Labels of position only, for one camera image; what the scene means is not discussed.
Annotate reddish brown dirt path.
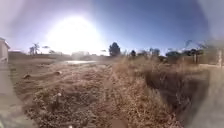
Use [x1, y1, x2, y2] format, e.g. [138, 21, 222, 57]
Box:
[99, 63, 134, 128]

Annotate dry grass and dirt field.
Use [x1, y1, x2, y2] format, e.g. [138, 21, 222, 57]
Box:
[9, 59, 115, 128]

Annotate palm trees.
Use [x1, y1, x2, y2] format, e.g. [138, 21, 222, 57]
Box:
[28, 42, 41, 56]

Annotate small dark tree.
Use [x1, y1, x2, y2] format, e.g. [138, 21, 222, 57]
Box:
[129, 49, 137, 58]

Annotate pale building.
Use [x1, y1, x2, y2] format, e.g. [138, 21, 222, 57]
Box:
[0, 37, 11, 64]

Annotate dry brown grass verge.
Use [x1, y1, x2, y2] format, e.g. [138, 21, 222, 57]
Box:
[112, 55, 214, 128]

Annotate row of distant trees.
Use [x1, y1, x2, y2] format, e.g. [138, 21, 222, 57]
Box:
[137, 46, 205, 64]

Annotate tall dark tree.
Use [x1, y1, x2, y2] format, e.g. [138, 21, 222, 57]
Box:
[108, 41, 122, 57]

